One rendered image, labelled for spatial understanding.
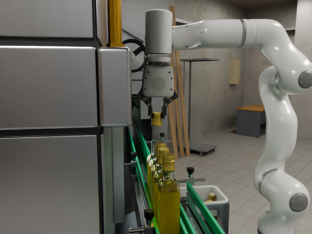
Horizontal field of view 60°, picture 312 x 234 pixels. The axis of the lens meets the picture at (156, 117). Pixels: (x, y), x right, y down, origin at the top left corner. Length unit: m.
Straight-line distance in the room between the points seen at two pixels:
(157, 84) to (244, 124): 6.37
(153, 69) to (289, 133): 0.49
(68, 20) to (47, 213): 0.15
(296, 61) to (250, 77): 7.74
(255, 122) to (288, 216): 6.08
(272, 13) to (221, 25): 7.76
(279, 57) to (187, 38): 0.29
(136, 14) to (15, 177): 1.70
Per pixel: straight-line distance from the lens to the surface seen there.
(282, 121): 0.99
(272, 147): 1.02
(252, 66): 8.65
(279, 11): 8.58
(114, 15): 0.43
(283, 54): 0.95
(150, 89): 0.85
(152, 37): 0.85
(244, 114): 7.13
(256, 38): 0.93
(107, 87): 0.20
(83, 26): 0.21
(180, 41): 0.96
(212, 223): 0.84
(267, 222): 1.09
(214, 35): 0.88
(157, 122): 0.88
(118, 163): 0.72
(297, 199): 1.00
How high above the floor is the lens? 1.55
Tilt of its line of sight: 9 degrees down
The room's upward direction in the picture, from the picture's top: straight up
